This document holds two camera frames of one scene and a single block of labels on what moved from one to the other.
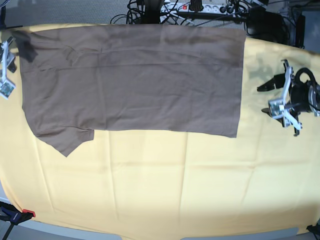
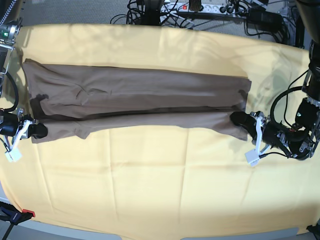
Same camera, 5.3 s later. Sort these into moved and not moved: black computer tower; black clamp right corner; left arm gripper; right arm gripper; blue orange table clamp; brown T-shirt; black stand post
Moved: brown T-shirt; left arm gripper; right arm gripper
Not moved: black clamp right corner; black stand post; black computer tower; blue orange table clamp
